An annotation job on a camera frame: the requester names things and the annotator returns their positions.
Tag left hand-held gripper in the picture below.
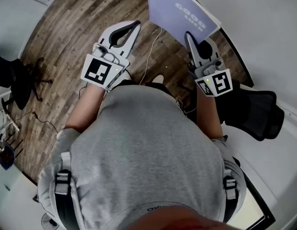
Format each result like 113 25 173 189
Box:
80 20 142 90

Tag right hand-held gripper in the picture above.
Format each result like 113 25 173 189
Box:
184 31 233 97

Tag purple spiral notebook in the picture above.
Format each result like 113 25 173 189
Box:
146 0 221 49

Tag person's right forearm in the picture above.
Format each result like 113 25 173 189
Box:
195 85 223 140

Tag person's left forearm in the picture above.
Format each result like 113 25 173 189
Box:
64 82 111 134

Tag person's white left shoe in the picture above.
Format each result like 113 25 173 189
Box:
107 69 132 92

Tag person's black trousers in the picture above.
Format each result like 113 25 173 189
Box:
114 79 179 102

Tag black office chair with headrest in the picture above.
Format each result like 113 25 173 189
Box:
215 85 285 142

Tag grey sweatshirt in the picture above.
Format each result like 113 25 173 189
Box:
37 84 247 230

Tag black swivel chair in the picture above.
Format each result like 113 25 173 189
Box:
0 53 53 111

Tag person's chin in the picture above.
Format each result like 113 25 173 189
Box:
124 205 237 230

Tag white floor cable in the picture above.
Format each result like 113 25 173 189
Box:
138 27 163 86

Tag black cable bundle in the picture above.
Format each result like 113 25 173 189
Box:
176 97 197 116

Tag thin black floor cable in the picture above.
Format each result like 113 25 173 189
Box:
9 111 58 134

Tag black shoulder strap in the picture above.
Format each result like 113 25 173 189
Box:
54 169 80 230
222 157 240 223

